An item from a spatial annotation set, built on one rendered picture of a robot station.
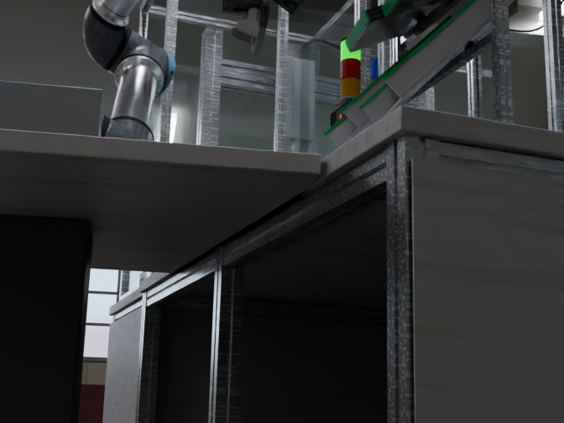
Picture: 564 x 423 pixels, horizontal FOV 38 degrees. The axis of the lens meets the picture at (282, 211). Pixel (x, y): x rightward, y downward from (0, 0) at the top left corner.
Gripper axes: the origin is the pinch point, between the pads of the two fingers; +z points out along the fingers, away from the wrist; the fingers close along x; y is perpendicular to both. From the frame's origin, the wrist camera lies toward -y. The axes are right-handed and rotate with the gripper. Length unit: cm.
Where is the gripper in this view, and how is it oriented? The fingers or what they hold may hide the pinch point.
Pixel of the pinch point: (258, 49)
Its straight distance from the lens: 171.2
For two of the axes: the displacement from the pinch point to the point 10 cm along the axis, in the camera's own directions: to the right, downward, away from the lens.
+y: -9.4, -1.1, -3.4
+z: -0.3, 9.7, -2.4
